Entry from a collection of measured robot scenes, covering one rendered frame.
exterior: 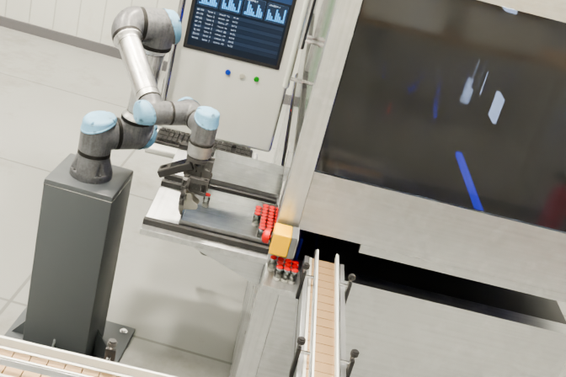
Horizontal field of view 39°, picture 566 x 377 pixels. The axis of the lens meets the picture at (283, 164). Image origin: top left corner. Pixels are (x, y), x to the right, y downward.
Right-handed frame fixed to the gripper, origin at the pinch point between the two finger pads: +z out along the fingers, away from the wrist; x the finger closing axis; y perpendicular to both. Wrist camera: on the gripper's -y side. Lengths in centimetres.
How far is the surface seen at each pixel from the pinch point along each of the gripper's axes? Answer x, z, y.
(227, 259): -2.4, 11.9, 18.7
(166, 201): 10.2, 3.6, -5.7
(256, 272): -2.4, 13.9, 28.7
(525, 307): 2, 5, 117
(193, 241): -10.8, 3.5, 7.0
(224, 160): 53, 3, 8
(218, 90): 89, -11, -2
